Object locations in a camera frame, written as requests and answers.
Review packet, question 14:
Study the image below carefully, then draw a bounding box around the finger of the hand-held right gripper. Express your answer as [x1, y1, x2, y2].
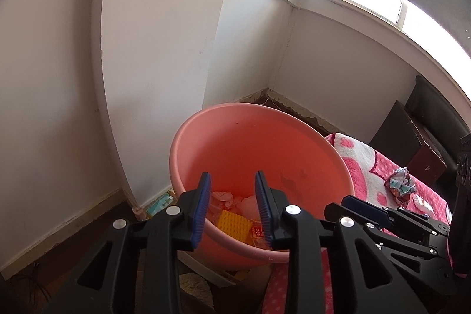
[324, 203, 455, 290]
[340, 195, 452, 239]

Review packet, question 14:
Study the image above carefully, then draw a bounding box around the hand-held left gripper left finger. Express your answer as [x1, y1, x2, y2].
[42, 172, 212, 314]

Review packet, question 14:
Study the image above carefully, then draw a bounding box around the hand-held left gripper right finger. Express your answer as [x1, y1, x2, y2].
[255, 170, 429, 314]

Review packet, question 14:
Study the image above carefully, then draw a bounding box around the large yellow foam net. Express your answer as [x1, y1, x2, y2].
[217, 210, 254, 245]

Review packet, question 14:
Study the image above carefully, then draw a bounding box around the pink plastic bucket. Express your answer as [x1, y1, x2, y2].
[169, 102, 356, 272]

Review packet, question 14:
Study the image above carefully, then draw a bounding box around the pink printed blanket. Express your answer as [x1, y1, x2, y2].
[261, 132, 454, 314]

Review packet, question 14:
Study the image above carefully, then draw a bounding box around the small white packet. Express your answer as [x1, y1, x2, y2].
[412, 194, 433, 215]

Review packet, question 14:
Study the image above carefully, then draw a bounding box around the teal paper box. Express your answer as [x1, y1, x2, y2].
[146, 191, 177, 217]

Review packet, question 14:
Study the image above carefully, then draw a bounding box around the crumpled grey blue wrapper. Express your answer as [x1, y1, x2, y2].
[384, 169, 417, 209]

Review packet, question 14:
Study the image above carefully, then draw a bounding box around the dark wooden cabinet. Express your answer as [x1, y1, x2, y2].
[369, 100, 447, 187]

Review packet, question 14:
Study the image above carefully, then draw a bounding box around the black leather chair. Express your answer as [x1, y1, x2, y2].
[405, 75, 471, 197]

